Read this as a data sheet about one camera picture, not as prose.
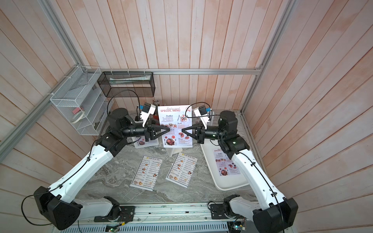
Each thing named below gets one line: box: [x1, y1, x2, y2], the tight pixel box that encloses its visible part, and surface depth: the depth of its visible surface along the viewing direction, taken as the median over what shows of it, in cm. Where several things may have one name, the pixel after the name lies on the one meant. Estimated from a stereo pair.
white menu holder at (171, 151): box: [165, 147, 183, 158], surface depth 95 cm
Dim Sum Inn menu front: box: [165, 152, 199, 189], surface depth 90 cm
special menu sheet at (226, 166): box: [213, 149, 241, 177], surface depth 92 cm
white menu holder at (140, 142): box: [131, 135, 159, 150], surface depth 99 cm
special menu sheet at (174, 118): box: [157, 104, 193, 149], surface depth 61 cm
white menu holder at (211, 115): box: [206, 110, 215, 126], surface depth 57 cm
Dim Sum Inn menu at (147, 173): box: [129, 154, 164, 192], surface depth 90 cm
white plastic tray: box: [200, 138, 250, 191], surface depth 90 cm
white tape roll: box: [71, 110, 85, 124], surface depth 82 cm
